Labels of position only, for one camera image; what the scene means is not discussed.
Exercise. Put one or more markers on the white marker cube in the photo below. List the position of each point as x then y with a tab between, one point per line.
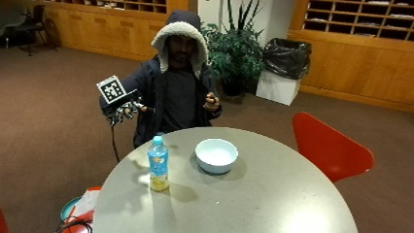
112	90

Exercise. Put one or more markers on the the person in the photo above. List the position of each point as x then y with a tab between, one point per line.
171	97

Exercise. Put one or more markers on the white bowl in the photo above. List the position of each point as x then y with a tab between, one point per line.
215	156

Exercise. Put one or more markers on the green potted plant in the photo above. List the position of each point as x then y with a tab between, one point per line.
234	55

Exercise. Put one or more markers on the clear bottle with blue label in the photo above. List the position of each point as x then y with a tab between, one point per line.
158	163

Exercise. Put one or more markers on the white bin with black bag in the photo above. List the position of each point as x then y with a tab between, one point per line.
282	71

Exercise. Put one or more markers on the wooden cabinet with pigeonholes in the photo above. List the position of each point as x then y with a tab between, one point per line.
112	26
366	48

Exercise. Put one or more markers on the red chair with papers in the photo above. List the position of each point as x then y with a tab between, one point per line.
81	210

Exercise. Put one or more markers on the teal round object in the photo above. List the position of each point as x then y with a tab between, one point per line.
68	207

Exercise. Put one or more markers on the black chair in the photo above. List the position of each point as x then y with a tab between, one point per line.
32	27

